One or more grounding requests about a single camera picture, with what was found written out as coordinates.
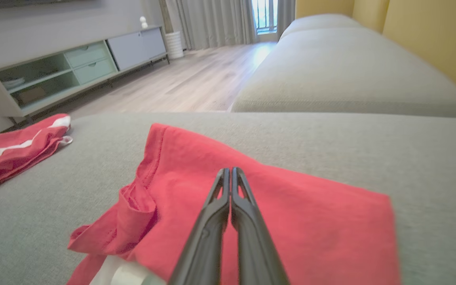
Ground long grey tv cabinet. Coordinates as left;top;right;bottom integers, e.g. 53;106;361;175
0;26;170;124

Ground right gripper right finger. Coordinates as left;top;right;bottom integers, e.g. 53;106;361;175
232;167;291;285

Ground brown plant trunk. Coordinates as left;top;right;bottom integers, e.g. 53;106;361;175
158;0;174;34

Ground red basketball jersey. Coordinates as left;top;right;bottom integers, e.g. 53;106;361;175
68;123;401;285

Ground brown box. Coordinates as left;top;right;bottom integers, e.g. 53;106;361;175
17;86;47;106

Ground bright balcony window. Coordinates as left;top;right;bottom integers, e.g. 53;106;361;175
252;0;279;35

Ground stack of white plates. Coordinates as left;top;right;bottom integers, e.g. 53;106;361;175
2;77;26;90

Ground narrow grey curtain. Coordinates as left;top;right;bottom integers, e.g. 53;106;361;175
277;0;296;40

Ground wide grey curtain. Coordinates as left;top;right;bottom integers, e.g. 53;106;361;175
167;0;258;51

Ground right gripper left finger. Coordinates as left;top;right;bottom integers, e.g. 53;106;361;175
168;168;231;285

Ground red white-striped shorts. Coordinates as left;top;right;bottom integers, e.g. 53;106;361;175
0;114;73;198

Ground white ribbed planter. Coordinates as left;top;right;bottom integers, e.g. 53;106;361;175
165;31;184;60

